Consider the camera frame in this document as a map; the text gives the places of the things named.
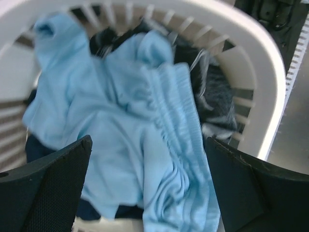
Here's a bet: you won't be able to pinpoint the dark leaf-print garment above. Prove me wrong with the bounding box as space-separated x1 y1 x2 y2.
90 19 239 143

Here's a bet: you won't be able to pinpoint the white slotted cable duct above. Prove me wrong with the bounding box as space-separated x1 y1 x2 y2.
285 18 309 96

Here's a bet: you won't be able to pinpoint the light blue shorts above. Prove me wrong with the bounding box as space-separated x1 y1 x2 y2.
23 14 220 232

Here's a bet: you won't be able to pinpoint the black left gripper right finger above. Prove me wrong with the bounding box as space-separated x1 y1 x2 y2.
205 138 309 232

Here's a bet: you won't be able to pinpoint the navy blue garment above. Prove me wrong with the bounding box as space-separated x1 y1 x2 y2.
25 90 145 221

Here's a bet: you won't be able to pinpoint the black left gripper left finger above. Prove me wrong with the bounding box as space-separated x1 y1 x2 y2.
0 135 92 232

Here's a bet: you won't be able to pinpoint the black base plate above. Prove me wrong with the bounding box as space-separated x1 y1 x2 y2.
234 0 309 71

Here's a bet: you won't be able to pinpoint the white plastic laundry basket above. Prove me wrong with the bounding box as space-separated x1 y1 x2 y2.
0 0 286 232

